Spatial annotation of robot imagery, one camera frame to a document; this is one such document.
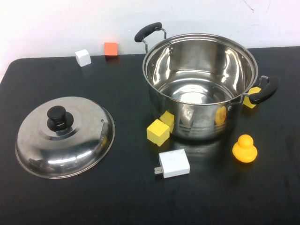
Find white charger plug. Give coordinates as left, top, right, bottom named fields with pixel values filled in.
left=153, top=149, right=191, bottom=179

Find yellow wooden cube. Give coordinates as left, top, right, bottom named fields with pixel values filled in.
left=242, top=86, right=262, bottom=109
left=146, top=119, right=170, bottom=147

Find steel lid with black knob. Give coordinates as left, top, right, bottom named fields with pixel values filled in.
left=15, top=95, right=116, bottom=180

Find yellow rubber duck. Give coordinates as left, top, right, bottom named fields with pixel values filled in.
left=232, top=134, right=258, bottom=164

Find stainless steel pot black handles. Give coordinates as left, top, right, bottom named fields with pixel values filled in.
left=134, top=22, right=280, bottom=141

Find orange cube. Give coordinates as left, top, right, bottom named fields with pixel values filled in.
left=104, top=42, right=118, bottom=60

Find white cube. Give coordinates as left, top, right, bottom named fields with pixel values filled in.
left=75, top=49, right=92, bottom=68

